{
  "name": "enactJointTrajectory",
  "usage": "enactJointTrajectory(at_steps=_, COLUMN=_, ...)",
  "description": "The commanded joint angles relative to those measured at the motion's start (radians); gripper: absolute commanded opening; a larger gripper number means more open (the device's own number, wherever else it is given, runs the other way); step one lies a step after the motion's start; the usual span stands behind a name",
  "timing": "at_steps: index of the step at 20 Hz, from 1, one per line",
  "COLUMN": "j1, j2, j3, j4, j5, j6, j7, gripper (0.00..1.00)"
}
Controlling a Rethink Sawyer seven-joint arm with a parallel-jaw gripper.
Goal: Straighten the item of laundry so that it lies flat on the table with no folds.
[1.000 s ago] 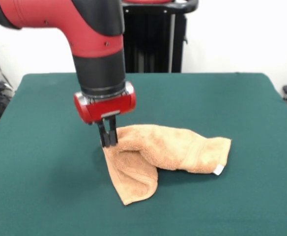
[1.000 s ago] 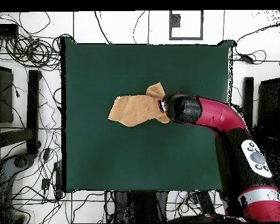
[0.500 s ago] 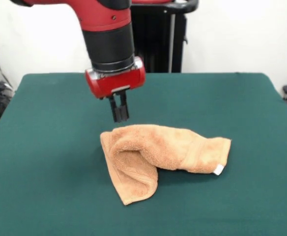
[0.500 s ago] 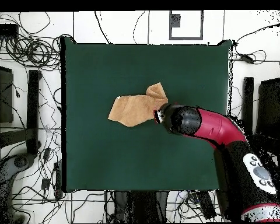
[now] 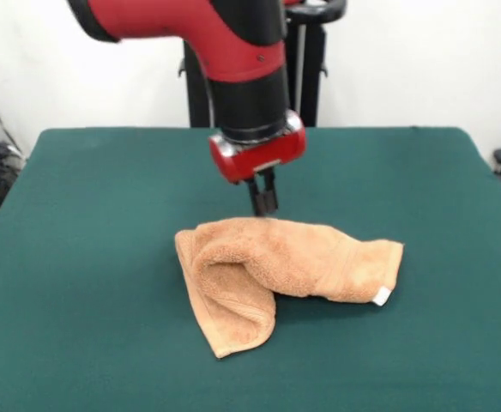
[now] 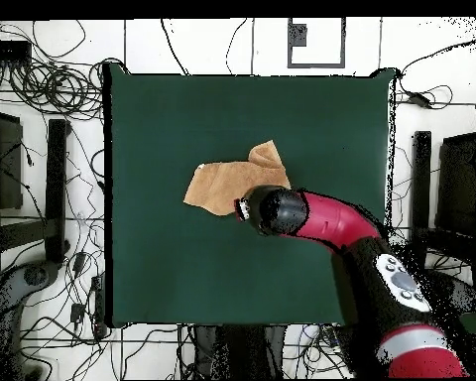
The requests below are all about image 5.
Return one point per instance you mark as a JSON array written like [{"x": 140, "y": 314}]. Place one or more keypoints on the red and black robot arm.
[{"x": 242, "y": 51}]

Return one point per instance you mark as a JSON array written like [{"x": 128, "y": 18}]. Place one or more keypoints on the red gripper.
[{"x": 259, "y": 161}]

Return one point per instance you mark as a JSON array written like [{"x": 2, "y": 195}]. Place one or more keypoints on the tan terry towel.
[{"x": 276, "y": 257}]

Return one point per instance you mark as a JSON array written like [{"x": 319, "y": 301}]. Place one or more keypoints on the dark green table cloth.
[{"x": 104, "y": 257}]

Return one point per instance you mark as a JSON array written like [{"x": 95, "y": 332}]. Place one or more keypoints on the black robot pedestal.
[{"x": 310, "y": 64}]

